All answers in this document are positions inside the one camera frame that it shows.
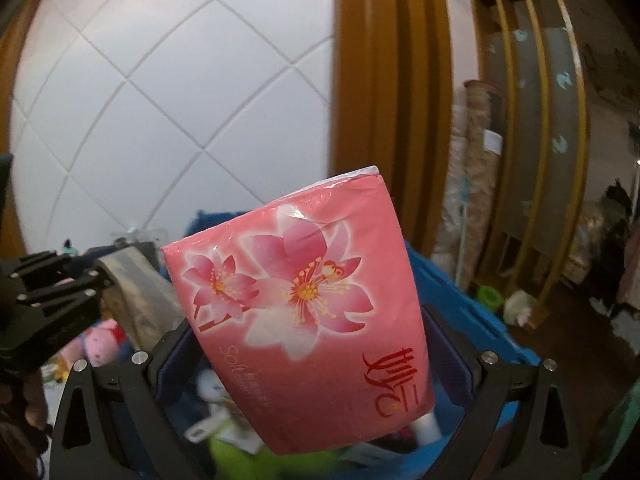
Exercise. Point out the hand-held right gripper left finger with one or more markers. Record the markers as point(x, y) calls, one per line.
point(165, 360)

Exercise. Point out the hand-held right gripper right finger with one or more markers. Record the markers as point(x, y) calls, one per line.
point(450, 355)

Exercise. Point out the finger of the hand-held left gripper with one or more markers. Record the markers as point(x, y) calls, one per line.
point(65, 305)
point(35, 270)

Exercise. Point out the blue plastic crate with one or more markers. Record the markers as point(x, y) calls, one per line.
point(480, 320)

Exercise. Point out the beige printed pack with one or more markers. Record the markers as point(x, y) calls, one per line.
point(145, 300)

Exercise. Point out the pink flowered tissue pack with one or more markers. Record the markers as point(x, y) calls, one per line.
point(300, 310)

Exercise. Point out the person's left forearm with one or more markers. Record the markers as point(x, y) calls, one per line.
point(20, 455)

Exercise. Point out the person's left hand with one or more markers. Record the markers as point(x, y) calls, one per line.
point(34, 400)

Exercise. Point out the teal plush toy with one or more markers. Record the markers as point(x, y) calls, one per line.
point(68, 247)

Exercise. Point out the pink plush pig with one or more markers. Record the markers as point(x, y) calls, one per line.
point(97, 340)

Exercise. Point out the green cup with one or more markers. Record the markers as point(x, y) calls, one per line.
point(488, 296)

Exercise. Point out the white fluffy object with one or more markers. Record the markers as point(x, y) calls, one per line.
point(520, 308)

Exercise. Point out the green soft item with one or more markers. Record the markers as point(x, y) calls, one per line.
point(235, 455)

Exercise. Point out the rolled patterned carpet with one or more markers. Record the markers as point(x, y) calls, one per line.
point(482, 175)
point(450, 200)

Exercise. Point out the green cloth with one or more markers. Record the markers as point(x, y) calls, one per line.
point(620, 435)

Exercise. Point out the dark cloth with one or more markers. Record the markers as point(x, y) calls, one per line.
point(612, 245)

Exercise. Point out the wooden slatted rack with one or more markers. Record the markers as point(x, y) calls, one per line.
point(560, 135)

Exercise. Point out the wooden door frame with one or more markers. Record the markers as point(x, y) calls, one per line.
point(12, 160)
point(390, 110)

